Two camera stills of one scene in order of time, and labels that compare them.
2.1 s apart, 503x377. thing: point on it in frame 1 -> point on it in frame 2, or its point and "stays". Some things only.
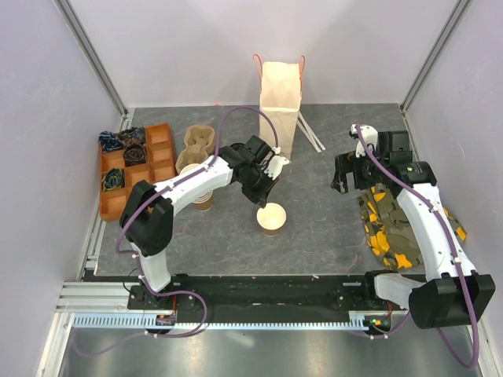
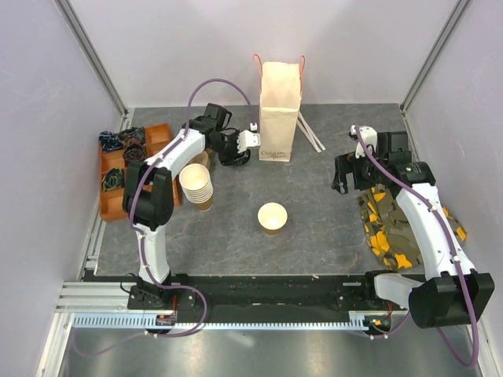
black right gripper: [345, 163] stays
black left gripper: [260, 198] -> [235, 159]
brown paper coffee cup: [271, 218] stays
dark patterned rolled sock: [133, 135] stays
